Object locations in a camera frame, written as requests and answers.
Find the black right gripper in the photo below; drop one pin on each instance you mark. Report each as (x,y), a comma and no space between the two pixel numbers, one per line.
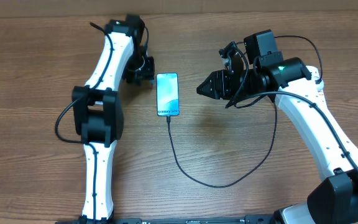
(221,82)

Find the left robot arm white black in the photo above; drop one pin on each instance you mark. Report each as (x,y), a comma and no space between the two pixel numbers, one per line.
(98,114)

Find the white charger plug adapter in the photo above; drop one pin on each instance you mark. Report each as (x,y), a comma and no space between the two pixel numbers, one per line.
(319,84)

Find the blue Galaxy smartphone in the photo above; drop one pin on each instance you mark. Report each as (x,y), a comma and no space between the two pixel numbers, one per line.
(167,94)

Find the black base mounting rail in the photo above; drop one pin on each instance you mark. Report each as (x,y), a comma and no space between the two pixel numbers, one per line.
(197,221)

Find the white power strip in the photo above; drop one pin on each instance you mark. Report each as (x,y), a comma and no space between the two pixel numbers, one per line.
(315,75)

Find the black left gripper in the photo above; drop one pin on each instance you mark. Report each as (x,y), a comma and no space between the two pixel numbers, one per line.
(148,72)

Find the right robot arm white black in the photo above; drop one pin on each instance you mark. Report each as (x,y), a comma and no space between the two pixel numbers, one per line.
(297,90)

